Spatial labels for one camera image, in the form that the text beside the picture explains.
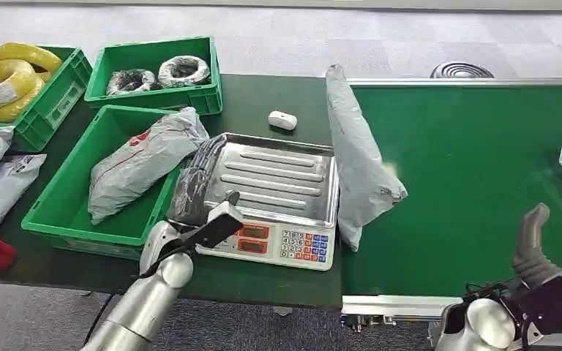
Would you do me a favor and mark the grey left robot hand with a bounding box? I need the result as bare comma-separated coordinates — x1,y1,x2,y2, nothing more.
167,135,228,229

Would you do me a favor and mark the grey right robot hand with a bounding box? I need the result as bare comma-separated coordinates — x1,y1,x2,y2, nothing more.
512,203,561,287

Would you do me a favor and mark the steel electronic weighing scale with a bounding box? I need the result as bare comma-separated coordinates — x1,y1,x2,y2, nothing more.
195,132,340,272

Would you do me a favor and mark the small white plastic device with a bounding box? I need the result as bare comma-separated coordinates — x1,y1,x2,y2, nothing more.
267,110,299,132

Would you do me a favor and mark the large green plastic crate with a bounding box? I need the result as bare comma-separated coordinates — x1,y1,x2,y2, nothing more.
20,104,186,260

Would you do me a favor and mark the green crate holding black coils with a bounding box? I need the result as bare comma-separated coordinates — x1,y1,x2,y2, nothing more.
83,36,224,117

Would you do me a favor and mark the green crate holding yellow coils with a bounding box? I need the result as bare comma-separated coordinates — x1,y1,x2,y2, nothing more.
0,45,94,153

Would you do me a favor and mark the round metal floor grille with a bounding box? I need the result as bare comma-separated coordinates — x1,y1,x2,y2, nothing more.
430,61,495,80

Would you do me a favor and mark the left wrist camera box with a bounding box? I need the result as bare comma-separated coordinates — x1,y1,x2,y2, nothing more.
183,191,244,251

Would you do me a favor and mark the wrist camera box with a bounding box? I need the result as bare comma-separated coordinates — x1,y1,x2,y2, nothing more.
183,191,244,251
518,263,562,336

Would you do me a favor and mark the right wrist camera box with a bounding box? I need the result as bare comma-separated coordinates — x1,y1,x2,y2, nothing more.
518,263,562,336

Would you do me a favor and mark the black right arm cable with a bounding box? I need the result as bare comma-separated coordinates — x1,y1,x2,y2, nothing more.
464,282,511,305

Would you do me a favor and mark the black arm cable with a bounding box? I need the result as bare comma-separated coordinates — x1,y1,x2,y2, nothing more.
138,241,200,281
464,282,511,305

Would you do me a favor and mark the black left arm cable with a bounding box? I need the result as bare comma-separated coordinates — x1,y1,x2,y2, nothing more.
138,241,200,281

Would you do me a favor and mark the wrapped black wire coil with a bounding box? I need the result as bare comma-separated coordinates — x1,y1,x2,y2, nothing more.
157,55,211,90
105,68,164,97

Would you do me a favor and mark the silver conveyor frame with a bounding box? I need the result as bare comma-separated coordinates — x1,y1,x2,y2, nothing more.
340,76,562,335

